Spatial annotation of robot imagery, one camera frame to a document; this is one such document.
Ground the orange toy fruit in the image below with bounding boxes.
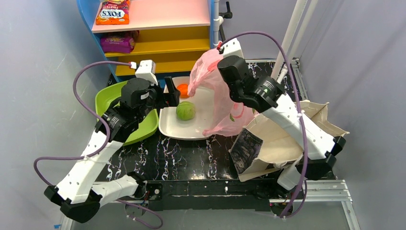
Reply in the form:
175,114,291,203
176,83,189,99

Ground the green toy cabbage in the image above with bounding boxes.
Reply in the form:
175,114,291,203
176,101,196,121

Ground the pink plastic grocery bag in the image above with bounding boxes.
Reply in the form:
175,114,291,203
188,49,258,137

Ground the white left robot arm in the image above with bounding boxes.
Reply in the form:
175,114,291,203
44,77,180,223

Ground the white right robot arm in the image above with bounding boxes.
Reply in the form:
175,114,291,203
217,55,346,190

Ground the purple snack bag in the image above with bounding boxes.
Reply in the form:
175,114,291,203
100,30,139,54

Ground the beige canvas tote bag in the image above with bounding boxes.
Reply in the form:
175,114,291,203
229,100,350,183

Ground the orange Fox's candy bag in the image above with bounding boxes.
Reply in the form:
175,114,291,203
95,0,131,25

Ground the white rectangular tray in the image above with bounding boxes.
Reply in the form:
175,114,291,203
158,87,214,140

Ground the green plastic tray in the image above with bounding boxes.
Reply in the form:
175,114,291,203
95,81,159,146

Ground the white pvc pipe stand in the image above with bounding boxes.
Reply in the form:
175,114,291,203
207,0,233,48

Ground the colourful wooden shelf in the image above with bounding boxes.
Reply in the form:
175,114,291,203
76,0,216,75

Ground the white camera pole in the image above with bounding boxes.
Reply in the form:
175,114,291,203
271,0,318,83

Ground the aluminium base frame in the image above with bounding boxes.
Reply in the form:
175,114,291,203
60,58,361,230

